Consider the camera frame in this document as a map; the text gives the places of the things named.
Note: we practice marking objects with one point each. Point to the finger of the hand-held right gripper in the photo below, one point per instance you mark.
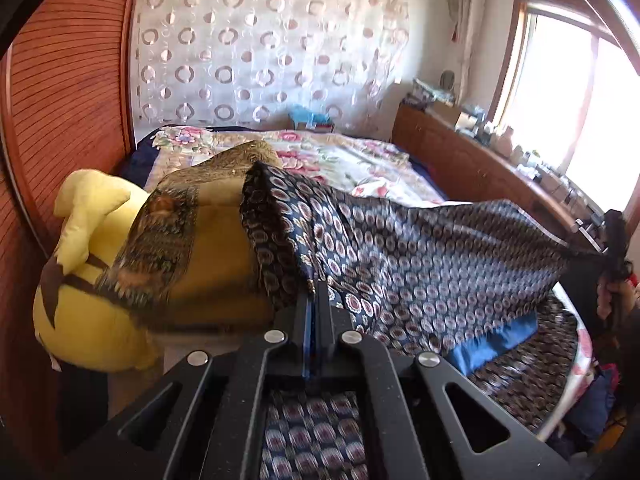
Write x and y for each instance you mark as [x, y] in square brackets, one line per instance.
[614, 232]

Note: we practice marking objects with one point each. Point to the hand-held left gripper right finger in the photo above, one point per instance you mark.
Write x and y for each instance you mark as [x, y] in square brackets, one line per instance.
[324, 320]

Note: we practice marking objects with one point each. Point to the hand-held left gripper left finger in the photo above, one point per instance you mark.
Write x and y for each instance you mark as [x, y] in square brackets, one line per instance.
[302, 320]

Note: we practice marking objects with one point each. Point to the navy circle patterned shirt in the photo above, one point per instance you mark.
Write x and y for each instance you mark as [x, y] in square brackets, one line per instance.
[400, 270]

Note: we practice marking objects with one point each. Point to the person's right hand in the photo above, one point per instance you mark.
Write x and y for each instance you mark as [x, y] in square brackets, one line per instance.
[607, 295]

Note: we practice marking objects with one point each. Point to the white jug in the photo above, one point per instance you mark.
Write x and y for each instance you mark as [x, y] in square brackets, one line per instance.
[507, 140]

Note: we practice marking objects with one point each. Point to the window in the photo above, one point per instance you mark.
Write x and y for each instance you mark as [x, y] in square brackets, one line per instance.
[560, 100]

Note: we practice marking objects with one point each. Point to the golden patterned cloth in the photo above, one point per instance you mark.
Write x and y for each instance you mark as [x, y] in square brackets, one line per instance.
[150, 240]

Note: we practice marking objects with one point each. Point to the wooden cabinet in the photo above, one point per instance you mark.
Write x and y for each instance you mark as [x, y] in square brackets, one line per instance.
[450, 150]

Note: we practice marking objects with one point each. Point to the blue tissue box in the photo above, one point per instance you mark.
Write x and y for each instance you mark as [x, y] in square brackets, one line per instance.
[305, 117]

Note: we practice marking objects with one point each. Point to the cardboard box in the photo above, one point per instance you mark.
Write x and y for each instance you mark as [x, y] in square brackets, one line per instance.
[447, 112]

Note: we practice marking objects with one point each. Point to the yellow plush toy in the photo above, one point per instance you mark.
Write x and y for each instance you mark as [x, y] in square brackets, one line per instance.
[90, 310]

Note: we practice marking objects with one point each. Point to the small dark ornament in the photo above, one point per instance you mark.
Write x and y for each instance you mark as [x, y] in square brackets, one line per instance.
[446, 81]

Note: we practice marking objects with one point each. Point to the dark blue bed sheet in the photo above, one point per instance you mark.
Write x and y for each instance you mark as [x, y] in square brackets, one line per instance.
[137, 160]

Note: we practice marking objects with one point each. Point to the stack of papers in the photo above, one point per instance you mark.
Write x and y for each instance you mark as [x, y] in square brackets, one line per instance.
[427, 91]

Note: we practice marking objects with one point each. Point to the white window curtain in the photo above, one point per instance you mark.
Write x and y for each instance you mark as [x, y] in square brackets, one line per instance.
[467, 35]

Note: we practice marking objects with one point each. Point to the circle patterned wall curtain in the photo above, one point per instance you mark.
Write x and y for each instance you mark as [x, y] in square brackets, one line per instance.
[260, 45]

